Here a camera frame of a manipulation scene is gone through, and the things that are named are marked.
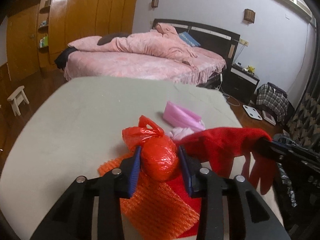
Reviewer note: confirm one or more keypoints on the orange foam net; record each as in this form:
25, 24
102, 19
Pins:
155, 205

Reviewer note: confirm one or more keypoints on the small wooden wall lamp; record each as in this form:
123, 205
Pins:
155, 3

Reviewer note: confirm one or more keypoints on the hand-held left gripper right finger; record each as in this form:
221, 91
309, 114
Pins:
184, 172

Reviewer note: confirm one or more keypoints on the beige air conditioner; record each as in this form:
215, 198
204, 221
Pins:
292, 0

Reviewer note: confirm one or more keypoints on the yellow plush toy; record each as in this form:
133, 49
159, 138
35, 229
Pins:
250, 68

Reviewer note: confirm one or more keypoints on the dark wooden bed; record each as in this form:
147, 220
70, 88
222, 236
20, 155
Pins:
215, 33

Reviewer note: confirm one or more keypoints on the pink plastic bag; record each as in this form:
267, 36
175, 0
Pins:
177, 115

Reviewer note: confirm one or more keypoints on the pink quilt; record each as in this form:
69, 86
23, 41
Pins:
150, 42

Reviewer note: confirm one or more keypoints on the pale pink crumpled cloth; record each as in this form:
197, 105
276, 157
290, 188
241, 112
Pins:
180, 132

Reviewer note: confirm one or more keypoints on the large wooden wall lamp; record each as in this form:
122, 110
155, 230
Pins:
249, 15

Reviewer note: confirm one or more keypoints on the black white nightstand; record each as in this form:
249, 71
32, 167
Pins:
240, 82

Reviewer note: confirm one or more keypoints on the wooden wardrobe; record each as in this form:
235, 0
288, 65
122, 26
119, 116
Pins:
87, 12

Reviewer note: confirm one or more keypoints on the black bin with black liner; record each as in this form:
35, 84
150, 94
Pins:
285, 182

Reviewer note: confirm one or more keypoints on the red plastic bag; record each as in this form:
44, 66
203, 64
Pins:
160, 160

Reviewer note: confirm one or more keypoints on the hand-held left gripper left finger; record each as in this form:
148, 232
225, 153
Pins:
135, 172

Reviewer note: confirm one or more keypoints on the red glove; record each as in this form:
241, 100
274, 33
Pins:
220, 142

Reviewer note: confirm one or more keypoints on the green shelf bottles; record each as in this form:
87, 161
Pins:
44, 42

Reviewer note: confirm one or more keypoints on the wall socket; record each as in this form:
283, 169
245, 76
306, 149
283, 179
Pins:
243, 42

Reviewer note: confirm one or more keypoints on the black cloth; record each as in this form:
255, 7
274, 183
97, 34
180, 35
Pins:
63, 57

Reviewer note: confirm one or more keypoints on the blue pillow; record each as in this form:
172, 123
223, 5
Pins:
188, 39

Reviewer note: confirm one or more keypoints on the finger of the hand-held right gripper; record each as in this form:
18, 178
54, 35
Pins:
287, 145
268, 151

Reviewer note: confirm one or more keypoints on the grey patterned curtain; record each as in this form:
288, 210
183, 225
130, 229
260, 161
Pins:
307, 100

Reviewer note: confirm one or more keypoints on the plaid bag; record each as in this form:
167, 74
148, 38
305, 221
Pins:
272, 101

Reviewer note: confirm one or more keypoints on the small wooden stool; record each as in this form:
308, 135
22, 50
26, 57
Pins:
17, 97

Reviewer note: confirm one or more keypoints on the pink bedspread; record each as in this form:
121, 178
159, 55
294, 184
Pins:
125, 65

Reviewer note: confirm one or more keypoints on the white bathroom scale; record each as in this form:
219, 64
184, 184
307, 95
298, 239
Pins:
253, 112

